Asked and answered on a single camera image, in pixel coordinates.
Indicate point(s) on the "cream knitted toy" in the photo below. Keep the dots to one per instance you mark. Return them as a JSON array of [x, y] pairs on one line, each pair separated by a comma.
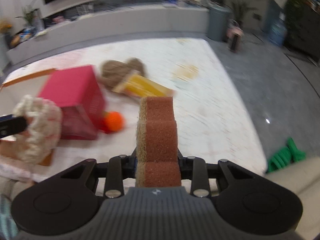
[[42, 130]]

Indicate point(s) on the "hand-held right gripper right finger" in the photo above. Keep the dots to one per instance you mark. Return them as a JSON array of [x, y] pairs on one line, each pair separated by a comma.
[[186, 166]]

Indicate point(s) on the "brown sponge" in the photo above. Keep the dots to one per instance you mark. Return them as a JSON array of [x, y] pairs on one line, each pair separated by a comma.
[[160, 135]]

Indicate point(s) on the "orange cardboard box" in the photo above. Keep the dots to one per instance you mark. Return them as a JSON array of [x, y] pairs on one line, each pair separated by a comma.
[[46, 159]]

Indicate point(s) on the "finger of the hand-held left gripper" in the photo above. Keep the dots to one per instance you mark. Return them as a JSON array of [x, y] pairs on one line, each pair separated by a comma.
[[12, 126]]

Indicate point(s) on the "yellow cloth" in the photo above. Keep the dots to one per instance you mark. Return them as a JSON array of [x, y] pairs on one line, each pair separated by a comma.
[[147, 86]]

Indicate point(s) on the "brown knitted cloth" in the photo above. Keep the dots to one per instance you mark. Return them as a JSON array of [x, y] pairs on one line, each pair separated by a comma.
[[115, 72]]

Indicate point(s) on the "cream sofa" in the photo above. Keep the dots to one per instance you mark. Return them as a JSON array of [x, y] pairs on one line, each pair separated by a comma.
[[300, 185]]

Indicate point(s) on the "vase with yellow flowers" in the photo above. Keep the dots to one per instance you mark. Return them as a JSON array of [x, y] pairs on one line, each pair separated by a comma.
[[5, 32]]

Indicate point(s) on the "white television bench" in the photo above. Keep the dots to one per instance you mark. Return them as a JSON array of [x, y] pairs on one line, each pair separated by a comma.
[[112, 25]]

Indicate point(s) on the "blue water jug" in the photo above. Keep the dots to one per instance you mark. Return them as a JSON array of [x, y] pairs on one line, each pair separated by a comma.
[[276, 32]]

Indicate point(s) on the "long-leaf potted plant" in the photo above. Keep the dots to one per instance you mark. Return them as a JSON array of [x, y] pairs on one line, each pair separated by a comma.
[[240, 5]]

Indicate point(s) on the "orange knitted ball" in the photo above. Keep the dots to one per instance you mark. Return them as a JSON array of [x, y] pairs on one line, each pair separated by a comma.
[[113, 122]]

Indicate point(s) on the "pink white space heater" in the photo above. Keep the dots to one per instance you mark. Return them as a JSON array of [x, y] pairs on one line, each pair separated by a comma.
[[235, 42]]

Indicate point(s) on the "small green potted plant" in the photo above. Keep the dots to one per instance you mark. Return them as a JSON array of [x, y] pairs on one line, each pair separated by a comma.
[[28, 15]]

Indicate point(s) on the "red storage box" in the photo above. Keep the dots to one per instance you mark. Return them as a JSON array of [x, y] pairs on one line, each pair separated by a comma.
[[72, 87]]

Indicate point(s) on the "dark cabinet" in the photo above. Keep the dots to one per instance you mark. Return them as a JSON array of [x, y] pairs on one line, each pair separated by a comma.
[[305, 35]]

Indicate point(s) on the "grey trash bin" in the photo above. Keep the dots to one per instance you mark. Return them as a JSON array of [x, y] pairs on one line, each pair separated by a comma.
[[217, 25]]

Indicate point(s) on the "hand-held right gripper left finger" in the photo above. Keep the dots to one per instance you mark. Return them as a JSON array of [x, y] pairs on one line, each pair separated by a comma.
[[130, 165]]

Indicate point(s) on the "blue patterned cushion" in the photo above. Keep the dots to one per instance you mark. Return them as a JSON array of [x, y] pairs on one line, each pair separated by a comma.
[[6, 217]]

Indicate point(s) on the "green slippers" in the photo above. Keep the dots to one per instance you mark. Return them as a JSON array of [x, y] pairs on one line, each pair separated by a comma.
[[285, 155]]

